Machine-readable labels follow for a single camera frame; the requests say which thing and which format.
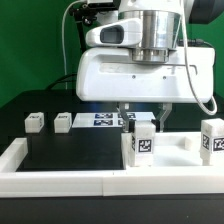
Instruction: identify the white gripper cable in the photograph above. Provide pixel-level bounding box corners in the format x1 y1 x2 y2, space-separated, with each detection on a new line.
178 0 218 116

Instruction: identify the white U-shaped obstacle fence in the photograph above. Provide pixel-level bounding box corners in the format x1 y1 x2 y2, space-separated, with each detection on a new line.
0 138 224 197

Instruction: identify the white square table top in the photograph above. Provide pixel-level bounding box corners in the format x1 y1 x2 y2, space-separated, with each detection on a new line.
121 132 224 168

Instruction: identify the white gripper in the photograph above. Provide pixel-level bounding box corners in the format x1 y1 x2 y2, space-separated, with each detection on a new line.
76 47 215 133

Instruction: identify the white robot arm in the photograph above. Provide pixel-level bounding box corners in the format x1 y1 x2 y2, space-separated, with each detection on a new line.
76 0 224 132

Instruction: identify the white sheet with tags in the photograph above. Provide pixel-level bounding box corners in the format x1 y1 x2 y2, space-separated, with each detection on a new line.
72 112 155 128

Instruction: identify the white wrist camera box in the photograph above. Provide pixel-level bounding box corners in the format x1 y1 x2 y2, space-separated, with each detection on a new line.
85 18 143 47

